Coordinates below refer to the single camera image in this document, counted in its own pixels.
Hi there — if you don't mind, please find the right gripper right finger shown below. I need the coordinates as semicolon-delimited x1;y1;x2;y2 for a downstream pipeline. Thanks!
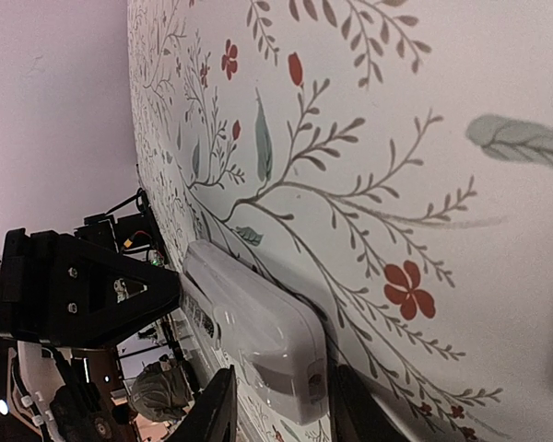
329;366;407;442

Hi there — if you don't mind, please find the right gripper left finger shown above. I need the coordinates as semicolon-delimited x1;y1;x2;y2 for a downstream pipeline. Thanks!
166;366;238;442

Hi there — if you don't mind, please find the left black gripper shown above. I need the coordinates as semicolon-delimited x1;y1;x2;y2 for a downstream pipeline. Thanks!
0;228;180;345

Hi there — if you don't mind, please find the white remote control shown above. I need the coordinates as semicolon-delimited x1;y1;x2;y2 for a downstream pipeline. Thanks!
181;239;329;425

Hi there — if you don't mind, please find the white remote battery cover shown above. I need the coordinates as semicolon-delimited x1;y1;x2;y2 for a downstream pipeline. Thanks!
181;277;220;350

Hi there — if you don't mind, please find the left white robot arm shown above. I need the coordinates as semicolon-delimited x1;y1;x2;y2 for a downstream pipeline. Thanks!
0;228;180;441

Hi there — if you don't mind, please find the person in grey shirt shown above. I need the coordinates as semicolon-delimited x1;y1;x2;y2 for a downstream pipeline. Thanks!
130;362;191;423

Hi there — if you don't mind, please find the floral patterned table mat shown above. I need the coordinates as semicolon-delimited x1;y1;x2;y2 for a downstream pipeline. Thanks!
127;1;553;441

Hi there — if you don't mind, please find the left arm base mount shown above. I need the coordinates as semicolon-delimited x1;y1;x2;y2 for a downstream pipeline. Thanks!
74;188;169;266

